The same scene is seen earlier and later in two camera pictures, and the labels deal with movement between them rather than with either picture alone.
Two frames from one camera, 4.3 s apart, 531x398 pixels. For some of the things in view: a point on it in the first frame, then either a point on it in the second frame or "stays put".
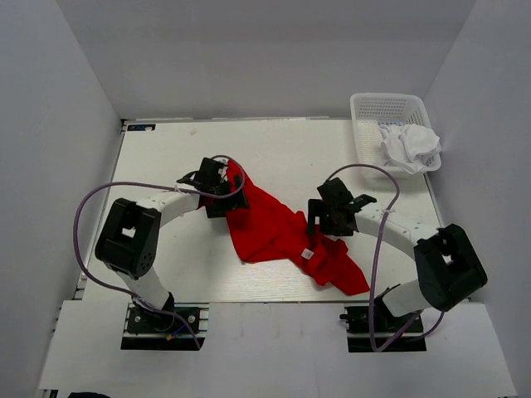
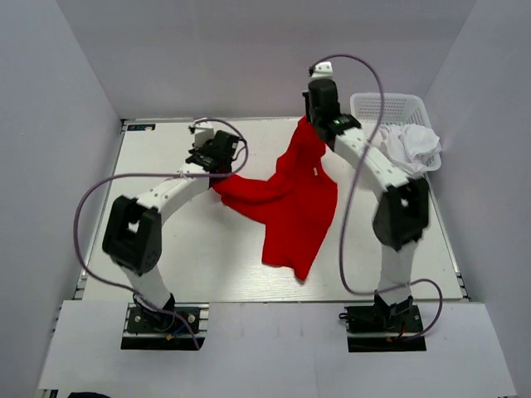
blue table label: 140,127 stays put
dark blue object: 87,395 stays put
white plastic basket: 371,111 stays put
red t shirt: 265,232 → 296,201
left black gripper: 234,202 → 198,149
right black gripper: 318,208 → 306,94
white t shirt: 413,148 stays put
